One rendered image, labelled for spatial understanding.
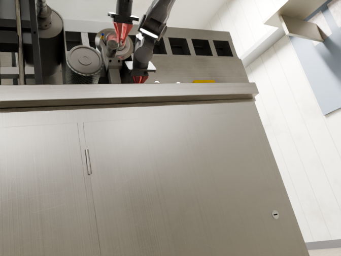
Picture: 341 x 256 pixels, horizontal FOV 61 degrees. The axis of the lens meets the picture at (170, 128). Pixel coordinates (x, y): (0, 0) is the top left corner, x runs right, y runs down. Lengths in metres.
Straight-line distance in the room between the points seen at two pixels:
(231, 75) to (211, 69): 0.13
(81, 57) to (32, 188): 0.60
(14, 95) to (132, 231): 0.38
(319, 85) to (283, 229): 2.80
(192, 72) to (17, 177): 1.21
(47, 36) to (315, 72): 2.93
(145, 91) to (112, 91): 0.08
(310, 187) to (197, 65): 2.37
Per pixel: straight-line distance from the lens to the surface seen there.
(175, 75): 1.61
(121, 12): 1.10
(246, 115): 0.88
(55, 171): 0.65
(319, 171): 3.58
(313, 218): 3.74
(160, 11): 0.97
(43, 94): 0.69
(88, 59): 1.11
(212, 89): 0.82
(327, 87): 3.48
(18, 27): 1.01
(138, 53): 0.95
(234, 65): 1.86
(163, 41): 1.73
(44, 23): 1.16
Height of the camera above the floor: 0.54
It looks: 19 degrees up
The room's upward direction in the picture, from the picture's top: 14 degrees counter-clockwise
